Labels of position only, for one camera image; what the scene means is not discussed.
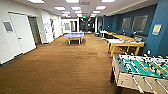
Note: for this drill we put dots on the blue ping pong table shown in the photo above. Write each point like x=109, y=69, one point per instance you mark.
x=75, y=34

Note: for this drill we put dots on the round grey bin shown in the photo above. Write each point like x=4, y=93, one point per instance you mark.
x=97, y=34

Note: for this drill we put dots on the small white table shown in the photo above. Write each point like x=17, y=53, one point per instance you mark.
x=102, y=32

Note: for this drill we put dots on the rectangular ceiling light panel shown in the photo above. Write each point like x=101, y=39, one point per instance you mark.
x=101, y=7
x=108, y=1
x=78, y=12
x=96, y=12
x=72, y=1
x=36, y=1
x=66, y=12
x=60, y=8
x=76, y=8

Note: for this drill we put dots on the dark hallway door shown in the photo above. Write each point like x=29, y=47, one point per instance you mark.
x=52, y=28

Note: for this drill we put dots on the yellow air hockey table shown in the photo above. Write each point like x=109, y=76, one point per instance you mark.
x=125, y=42

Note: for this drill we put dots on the interior glass window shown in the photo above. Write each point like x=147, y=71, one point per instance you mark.
x=126, y=23
x=140, y=23

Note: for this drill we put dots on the grey elevator door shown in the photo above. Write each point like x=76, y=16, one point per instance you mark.
x=35, y=30

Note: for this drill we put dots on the green foosball table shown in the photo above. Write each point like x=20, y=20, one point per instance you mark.
x=140, y=68

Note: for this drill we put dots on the white door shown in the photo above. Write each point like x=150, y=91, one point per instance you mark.
x=22, y=33

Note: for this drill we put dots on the white pillar outlet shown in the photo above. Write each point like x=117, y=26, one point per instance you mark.
x=148, y=52

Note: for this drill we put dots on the framed yellow wall plaque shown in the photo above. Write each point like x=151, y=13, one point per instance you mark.
x=156, y=29

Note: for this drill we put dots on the grey wall sign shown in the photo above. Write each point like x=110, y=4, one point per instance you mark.
x=7, y=26

